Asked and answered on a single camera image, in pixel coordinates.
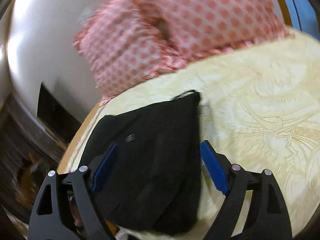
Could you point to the cream patterned bed sheet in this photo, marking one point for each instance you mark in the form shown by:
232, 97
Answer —
260, 108

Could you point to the pink polka dot pillow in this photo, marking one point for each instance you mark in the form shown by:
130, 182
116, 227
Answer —
198, 28
124, 47

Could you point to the black pants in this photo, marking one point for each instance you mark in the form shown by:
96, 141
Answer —
155, 184

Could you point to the wooden framed window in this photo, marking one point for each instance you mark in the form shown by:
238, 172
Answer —
302, 15

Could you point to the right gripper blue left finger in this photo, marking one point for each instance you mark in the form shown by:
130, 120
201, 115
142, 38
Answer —
52, 218

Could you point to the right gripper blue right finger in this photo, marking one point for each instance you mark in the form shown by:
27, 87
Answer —
267, 218

